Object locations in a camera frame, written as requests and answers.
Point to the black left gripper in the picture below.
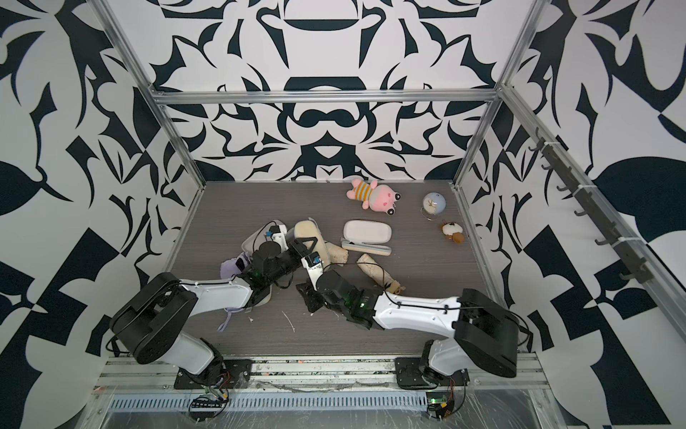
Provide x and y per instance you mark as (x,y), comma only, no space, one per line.
(298,255)

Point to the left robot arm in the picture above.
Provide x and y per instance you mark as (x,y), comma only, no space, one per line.
(150,325)

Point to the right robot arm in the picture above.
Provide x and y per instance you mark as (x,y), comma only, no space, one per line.
(473,330)

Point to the pink plush toy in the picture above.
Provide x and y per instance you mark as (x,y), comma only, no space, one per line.
(374,196)

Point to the blue alarm clock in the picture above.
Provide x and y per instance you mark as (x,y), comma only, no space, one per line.
(433,205)

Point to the brown white plush toy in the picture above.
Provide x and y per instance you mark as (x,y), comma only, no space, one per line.
(453,232)

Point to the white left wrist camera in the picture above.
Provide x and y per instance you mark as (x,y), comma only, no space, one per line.
(277,232)

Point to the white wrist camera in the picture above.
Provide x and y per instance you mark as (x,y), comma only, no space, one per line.
(277,232)
(314,265)

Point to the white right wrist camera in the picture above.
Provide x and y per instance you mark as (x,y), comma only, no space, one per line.
(314,265)

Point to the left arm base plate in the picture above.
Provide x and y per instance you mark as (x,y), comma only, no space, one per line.
(230,375)

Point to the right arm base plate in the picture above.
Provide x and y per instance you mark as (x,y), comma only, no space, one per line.
(413,376)

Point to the wall hook rack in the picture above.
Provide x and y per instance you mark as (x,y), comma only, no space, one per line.
(577,185)

